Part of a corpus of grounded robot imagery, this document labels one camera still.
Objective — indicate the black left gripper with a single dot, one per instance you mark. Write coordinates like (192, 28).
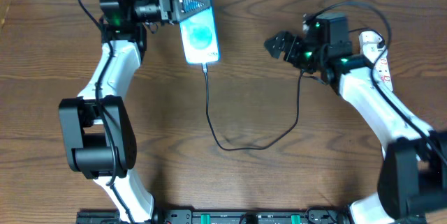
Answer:
(166, 5)

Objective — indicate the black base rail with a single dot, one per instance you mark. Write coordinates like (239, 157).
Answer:
(187, 216)

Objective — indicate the blue Galaxy smartphone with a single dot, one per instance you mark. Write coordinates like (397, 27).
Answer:
(199, 38)

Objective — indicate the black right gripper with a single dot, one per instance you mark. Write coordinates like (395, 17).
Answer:
(290, 47)

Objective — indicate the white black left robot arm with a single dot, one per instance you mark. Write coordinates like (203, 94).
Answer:
(96, 129)

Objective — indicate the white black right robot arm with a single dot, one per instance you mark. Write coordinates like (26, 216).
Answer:
(412, 180)

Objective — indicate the white USB charger adapter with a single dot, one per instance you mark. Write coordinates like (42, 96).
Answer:
(369, 46)

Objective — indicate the white power strip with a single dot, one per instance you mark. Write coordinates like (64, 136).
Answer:
(383, 70)

